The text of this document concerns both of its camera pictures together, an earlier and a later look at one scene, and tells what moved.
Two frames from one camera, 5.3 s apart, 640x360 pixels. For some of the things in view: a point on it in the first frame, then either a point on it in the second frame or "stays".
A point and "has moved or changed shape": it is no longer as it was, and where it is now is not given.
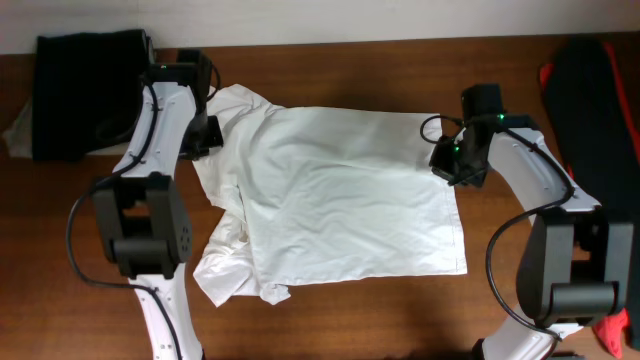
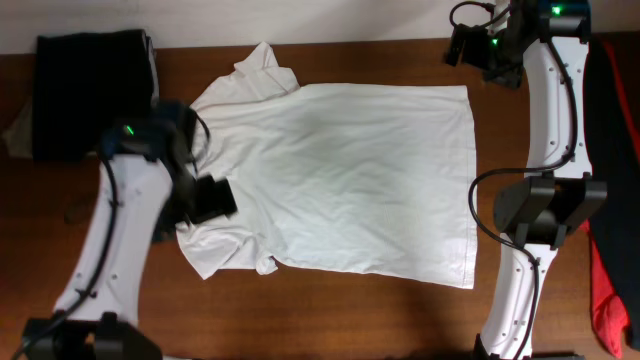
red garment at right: [615, 331] stays
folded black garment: [86, 92] stays
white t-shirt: [305, 194] has moved or changed shape
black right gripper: [440, 165] → [475, 36]
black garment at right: [599, 137] stays
